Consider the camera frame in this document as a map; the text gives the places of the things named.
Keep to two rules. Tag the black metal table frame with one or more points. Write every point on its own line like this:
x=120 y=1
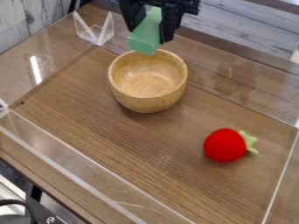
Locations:
x=21 y=208

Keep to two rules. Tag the wooden brown bowl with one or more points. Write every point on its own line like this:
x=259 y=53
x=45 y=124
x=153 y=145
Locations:
x=146 y=83

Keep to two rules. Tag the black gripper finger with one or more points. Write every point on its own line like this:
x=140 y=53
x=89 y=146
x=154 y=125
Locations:
x=171 y=19
x=133 y=12

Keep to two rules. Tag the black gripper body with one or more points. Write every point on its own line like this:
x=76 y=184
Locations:
x=187 y=6

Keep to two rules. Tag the green foam block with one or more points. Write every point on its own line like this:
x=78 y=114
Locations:
x=144 y=38

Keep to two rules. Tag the red plush strawberry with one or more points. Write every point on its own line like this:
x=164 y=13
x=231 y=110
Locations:
x=227 y=145

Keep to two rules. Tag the clear acrylic enclosure wall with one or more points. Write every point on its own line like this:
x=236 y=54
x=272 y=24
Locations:
x=85 y=186

